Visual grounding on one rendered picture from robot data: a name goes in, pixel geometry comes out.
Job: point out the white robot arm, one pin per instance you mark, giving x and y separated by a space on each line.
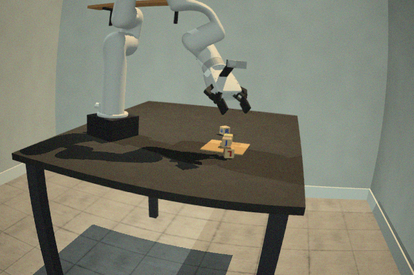
117 45

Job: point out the tan square mat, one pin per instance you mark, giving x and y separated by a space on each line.
215 146

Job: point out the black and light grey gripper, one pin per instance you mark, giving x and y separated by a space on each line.
220 89

